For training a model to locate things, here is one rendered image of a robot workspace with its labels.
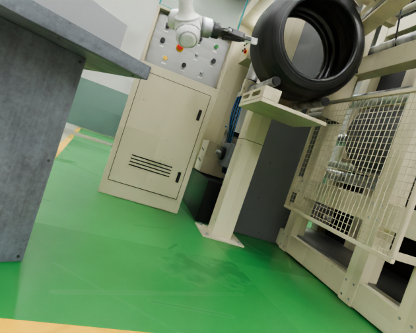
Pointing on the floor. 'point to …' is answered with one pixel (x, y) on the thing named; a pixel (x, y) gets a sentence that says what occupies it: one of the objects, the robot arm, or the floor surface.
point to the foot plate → (217, 236)
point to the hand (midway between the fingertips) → (250, 39)
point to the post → (247, 154)
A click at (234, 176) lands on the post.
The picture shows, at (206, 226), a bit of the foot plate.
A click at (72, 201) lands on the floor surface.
